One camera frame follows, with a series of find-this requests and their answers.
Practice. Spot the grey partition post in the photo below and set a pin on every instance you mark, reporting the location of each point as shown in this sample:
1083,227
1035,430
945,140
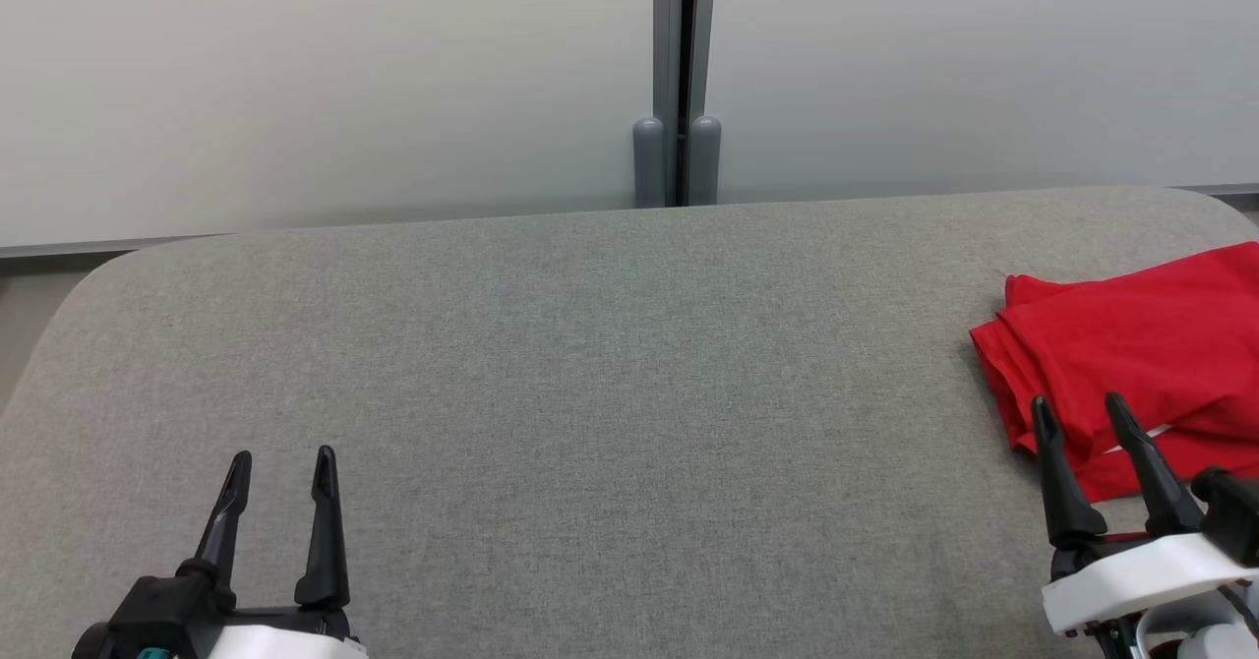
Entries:
669,29

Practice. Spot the grey cylindrical post bumper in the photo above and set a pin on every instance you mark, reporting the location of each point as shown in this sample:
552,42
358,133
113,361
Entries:
648,162
704,159

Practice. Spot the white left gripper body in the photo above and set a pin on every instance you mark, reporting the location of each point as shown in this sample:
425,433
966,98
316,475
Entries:
285,639

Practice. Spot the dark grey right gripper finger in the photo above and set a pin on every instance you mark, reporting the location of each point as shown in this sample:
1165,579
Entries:
1161,487
1064,492

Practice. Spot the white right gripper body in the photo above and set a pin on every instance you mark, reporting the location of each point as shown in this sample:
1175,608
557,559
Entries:
1141,580

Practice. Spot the red Bulls 23 jersey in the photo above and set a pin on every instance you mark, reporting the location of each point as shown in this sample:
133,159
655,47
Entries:
1131,344

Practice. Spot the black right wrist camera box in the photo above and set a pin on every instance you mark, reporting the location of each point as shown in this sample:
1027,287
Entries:
1234,516

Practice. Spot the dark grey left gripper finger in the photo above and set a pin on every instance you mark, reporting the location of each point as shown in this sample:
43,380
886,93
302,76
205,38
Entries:
327,541
226,531

